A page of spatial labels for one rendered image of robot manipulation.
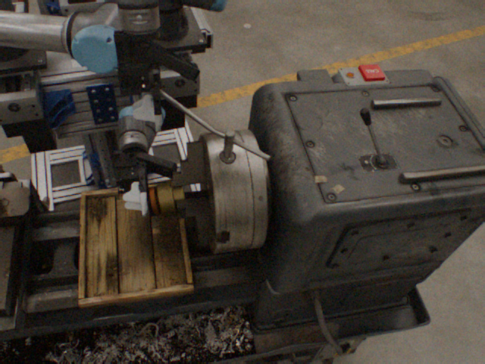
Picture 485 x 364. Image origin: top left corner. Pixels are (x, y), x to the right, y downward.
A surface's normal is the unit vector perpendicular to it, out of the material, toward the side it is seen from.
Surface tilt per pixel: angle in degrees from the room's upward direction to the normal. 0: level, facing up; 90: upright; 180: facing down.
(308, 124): 0
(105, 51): 89
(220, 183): 28
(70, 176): 0
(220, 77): 0
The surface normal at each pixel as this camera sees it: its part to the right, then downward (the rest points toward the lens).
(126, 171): 0.09, -0.60
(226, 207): 0.21, 0.18
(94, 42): -0.09, 0.78
